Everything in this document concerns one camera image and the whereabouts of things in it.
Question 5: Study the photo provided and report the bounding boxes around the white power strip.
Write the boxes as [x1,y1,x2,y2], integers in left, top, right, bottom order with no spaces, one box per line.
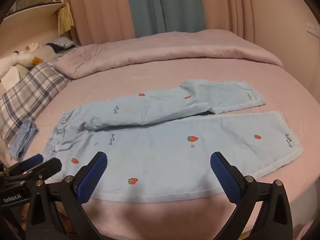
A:
[306,22,320,38]

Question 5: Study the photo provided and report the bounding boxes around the pink quilt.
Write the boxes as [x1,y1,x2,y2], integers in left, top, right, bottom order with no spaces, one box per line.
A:
[54,29,284,79]

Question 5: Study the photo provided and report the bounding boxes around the folded blue cloth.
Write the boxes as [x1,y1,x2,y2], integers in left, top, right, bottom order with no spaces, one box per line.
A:
[9,120,40,161]

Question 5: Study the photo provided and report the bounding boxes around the striped blue cloth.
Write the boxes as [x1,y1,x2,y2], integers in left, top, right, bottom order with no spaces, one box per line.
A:
[51,36,77,49]

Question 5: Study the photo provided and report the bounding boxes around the plaid pillow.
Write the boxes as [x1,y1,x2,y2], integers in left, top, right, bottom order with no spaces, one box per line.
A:
[0,62,72,153]

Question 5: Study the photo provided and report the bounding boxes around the white plush toy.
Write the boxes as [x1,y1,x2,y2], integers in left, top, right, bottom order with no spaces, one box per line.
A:
[0,42,43,90]

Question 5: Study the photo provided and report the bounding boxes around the grey plush toy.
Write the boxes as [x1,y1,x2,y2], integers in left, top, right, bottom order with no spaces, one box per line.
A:
[30,44,62,68]

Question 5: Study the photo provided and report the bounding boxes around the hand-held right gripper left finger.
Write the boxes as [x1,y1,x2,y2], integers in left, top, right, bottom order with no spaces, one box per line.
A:
[25,151,108,240]

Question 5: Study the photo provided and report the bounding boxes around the pink curtain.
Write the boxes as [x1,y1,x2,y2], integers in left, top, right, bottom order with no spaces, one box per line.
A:
[197,0,255,42]
[62,0,135,47]

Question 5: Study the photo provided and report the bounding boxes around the pink bed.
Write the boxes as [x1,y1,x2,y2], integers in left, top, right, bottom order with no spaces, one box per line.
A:
[0,62,320,240]

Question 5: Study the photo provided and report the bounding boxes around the blue curtain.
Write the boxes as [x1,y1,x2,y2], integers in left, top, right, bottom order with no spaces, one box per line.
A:
[124,0,207,38]

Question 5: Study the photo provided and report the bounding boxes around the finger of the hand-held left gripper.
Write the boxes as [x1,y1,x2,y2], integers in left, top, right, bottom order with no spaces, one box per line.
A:
[0,154,44,178]
[5,157,63,184]

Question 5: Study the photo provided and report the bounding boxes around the yellow curtain tassel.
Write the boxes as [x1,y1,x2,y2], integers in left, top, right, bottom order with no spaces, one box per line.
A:
[58,2,74,34]

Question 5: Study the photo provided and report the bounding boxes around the white wall shelf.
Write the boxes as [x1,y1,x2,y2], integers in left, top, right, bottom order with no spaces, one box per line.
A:
[0,1,66,63]

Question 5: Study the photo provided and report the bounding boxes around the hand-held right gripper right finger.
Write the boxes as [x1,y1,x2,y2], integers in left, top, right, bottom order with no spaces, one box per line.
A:
[209,151,293,240]

